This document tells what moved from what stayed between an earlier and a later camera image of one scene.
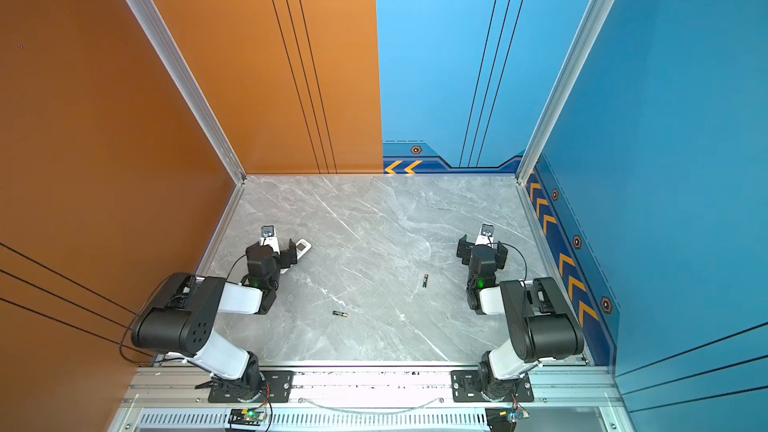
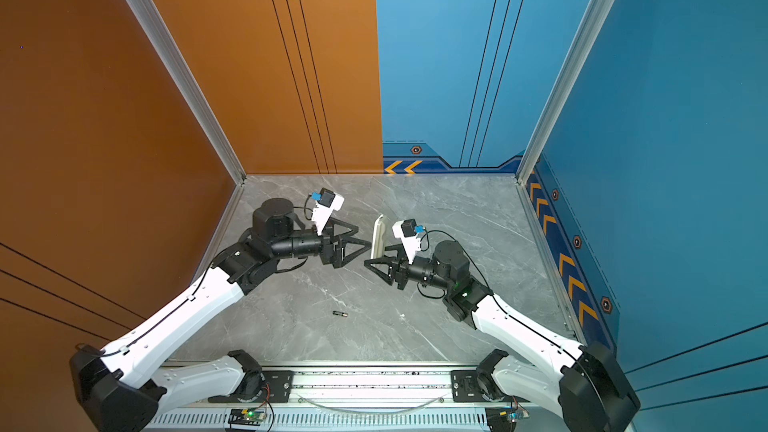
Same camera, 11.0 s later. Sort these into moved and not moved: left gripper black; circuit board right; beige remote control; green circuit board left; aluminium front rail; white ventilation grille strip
Moved: beige remote control; left gripper black
Not moved: green circuit board left; white ventilation grille strip; aluminium front rail; circuit board right
